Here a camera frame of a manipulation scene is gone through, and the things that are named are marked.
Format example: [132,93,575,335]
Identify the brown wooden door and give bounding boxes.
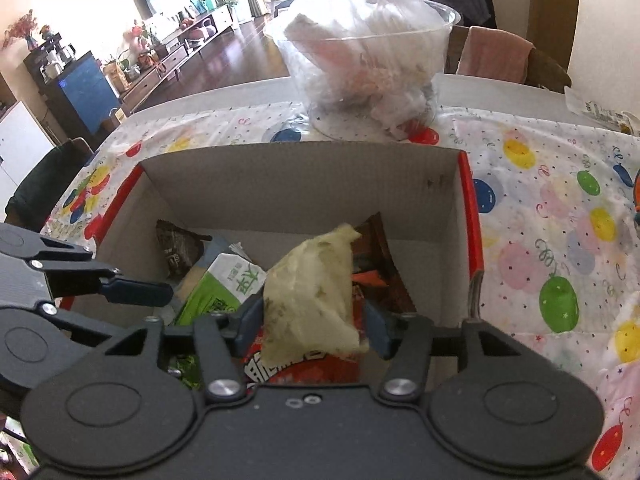
[525,0,584,77]

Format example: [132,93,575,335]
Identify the red cardboard box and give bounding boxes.
[82,141,487,392]

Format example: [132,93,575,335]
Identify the brown cardboard carton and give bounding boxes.
[102,107,126,134]

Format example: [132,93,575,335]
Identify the balloon printed tablecloth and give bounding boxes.
[0,102,640,480]

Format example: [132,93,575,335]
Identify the clear plastic bowl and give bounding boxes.
[263,0,461,144]

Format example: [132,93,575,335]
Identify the wooden television cabinet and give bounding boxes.
[122,2,239,107]

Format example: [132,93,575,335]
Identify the pink cloth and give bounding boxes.
[457,26,536,87]

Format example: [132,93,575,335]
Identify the red chip packet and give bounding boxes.
[242,280,382,387]

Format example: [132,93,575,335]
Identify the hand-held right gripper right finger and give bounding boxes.
[362,299,522,404]

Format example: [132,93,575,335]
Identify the black jacket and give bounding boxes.
[5,146,87,229]

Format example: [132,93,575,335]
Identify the coffee machine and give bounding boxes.
[25,32,79,84]

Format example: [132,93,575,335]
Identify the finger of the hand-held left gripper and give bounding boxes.
[40,301,147,351]
[0,223,175,309]

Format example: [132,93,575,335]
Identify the clear plastic bag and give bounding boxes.
[280,0,442,137]

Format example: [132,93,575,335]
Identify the green snack packet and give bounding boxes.
[170,252,267,392]

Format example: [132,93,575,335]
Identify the blue front cabinet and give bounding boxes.
[37,51,124,137]

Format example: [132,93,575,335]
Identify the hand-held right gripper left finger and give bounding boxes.
[102,294,267,402]

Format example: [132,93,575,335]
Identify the white cabinet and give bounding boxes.
[0,100,56,194]

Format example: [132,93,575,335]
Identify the white wrapper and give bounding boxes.
[564,85,640,135]

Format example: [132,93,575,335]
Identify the cream snack packet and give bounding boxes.
[262,222,372,369]

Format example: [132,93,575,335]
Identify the dark red-brown snack packet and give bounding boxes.
[350,212,419,317]

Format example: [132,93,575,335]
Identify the pink flower vase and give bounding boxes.
[2,10,42,52]

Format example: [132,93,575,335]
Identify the yellow bag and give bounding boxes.
[102,57,131,94]

